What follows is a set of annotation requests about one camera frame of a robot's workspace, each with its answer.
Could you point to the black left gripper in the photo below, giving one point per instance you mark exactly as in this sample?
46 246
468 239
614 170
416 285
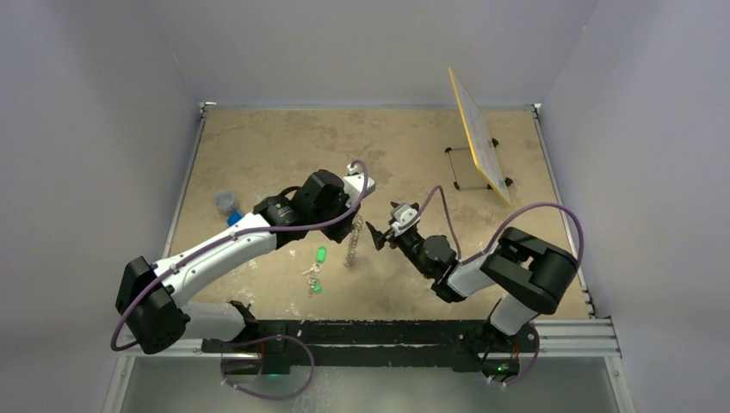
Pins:
337 232

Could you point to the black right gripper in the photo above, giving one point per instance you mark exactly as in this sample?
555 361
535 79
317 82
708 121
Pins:
380 238

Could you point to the green key tag with key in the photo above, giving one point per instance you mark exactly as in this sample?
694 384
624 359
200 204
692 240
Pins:
314 286

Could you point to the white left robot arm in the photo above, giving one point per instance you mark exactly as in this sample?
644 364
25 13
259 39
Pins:
155 300

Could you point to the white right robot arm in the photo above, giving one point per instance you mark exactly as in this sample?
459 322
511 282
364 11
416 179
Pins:
535 274

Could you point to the blue box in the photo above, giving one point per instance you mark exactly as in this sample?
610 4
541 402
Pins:
234 218

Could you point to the clear jar of paperclips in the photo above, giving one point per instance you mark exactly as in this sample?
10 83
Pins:
226 202

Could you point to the yellow framed whiteboard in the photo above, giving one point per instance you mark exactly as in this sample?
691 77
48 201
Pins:
482 149

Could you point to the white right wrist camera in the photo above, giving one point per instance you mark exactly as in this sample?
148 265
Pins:
404 216

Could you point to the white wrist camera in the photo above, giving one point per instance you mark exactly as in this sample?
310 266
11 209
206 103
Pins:
355 185
404 216

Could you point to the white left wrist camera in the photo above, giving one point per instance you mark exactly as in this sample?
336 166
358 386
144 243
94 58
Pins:
355 185

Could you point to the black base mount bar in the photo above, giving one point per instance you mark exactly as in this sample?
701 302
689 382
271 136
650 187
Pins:
464 346

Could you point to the aluminium table rail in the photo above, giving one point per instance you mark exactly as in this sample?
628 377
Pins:
124 363

